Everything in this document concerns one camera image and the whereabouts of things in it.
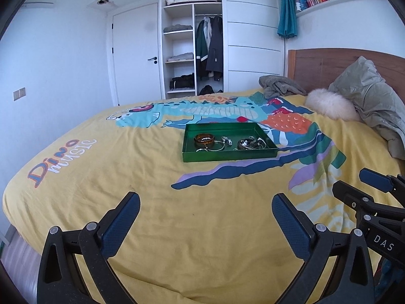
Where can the black bag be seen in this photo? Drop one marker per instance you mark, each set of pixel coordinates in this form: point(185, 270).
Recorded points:
point(207, 89)

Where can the wall switch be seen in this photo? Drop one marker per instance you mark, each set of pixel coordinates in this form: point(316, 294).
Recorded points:
point(19, 93)

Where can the dark bangle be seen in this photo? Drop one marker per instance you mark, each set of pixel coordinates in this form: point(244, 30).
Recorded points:
point(242, 145)

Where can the yellow printed duvet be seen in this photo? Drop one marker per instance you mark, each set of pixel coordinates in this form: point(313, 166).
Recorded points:
point(189, 212)

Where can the grey towel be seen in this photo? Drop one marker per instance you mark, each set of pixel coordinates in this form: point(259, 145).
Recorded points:
point(280, 85)

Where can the light grey folded clothes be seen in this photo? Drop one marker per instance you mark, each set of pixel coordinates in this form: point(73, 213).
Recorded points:
point(180, 57)

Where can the grey-green down jacket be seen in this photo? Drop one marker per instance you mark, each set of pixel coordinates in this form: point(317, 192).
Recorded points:
point(370, 101)

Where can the dark hanging coat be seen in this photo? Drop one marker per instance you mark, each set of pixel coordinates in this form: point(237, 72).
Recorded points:
point(215, 50)

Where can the white door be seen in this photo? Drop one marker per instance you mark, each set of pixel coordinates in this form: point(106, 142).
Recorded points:
point(133, 53)

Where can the white fluffy cushion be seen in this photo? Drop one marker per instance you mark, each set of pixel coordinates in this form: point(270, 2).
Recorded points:
point(330, 104)

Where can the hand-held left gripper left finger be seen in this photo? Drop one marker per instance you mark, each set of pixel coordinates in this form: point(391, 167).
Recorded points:
point(121, 224)

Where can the green tray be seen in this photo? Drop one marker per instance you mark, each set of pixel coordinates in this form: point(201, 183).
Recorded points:
point(221, 156)

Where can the green hanging jacket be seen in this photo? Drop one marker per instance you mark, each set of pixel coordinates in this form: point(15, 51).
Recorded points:
point(201, 53)

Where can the white wall shelf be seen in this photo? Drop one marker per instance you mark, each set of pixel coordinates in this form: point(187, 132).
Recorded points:
point(332, 4)

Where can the amber bangle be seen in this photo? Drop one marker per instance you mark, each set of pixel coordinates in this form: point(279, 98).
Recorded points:
point(196, 139)

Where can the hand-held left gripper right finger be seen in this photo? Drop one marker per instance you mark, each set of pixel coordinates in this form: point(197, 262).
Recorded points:
point(289, 224)

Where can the white wardrobe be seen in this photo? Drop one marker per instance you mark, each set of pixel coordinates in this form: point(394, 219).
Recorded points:
point(253, 38)

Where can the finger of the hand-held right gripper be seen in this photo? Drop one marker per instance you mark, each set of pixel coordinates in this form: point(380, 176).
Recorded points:
point(376, 180)
point(348, 193)

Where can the white hanging garment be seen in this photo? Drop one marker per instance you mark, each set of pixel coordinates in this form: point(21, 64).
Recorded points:
point(207, 31)

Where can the wooden headboard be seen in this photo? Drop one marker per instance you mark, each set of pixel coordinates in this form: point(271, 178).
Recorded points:
point(316, 66)

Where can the silver bangle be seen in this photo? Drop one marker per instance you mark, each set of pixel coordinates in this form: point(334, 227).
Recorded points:
point(221, 147)

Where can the teal curtain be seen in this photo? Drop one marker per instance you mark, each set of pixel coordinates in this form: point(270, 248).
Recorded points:
point(287, 6)

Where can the black folded clothes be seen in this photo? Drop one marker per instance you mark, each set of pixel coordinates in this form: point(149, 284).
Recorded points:
point(182, 81)

